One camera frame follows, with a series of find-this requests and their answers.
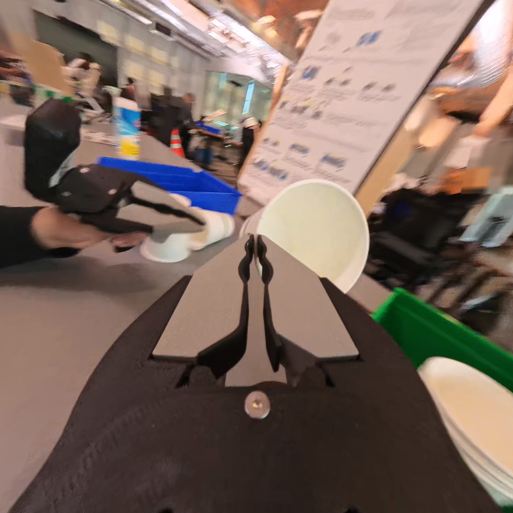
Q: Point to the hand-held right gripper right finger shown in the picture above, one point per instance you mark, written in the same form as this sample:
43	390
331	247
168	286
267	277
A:
312	316

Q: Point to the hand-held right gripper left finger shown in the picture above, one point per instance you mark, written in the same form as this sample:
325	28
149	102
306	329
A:
200	316

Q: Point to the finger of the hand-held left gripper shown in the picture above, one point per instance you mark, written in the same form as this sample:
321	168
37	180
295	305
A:
160	198
176	230

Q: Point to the blue plastic bin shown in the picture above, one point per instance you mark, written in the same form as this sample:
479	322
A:
180	180

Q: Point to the green plastic bin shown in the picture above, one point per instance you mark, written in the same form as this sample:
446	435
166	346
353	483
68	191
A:
425	328

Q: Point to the person's left hand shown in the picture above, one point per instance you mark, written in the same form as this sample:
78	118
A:
72	232

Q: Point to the orange striped traffic cone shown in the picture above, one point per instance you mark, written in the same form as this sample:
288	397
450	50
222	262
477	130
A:
177	144

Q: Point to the white wipes canister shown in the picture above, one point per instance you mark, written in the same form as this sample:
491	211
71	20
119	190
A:
127	128

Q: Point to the black office chair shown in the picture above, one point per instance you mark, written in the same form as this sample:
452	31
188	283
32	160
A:
408	232

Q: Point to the instruction sheet on stand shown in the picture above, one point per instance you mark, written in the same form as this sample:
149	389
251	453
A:
380	192

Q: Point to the printed instruction sheet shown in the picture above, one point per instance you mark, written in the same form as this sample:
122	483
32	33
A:
340	100

